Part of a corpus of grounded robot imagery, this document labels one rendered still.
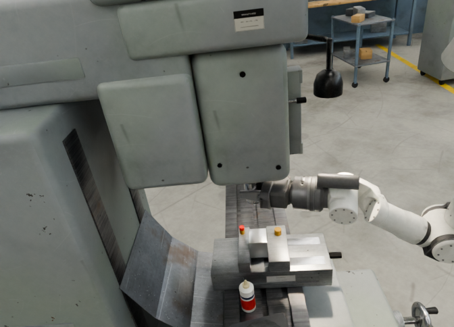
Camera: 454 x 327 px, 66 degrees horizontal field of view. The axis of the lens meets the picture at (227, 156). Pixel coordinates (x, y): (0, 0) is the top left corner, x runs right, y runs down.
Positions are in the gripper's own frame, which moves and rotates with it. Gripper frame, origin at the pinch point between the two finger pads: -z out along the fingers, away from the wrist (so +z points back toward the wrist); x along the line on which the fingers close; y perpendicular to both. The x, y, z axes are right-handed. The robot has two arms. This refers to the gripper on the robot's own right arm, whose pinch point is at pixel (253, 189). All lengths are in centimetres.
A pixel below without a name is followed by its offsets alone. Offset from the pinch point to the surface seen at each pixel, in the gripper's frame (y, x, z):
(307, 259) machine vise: 24.7, -1.1, 13.7
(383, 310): 52, -9, 37
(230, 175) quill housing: -11.4, 11.0, -1.6
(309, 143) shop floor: 123, -252, -14
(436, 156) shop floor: 124, -238, 99
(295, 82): -28.9, -1.5, 11.9
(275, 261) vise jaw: 20.7, 4.8, 5.9
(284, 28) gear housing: -42.4, 9.0, 11.9
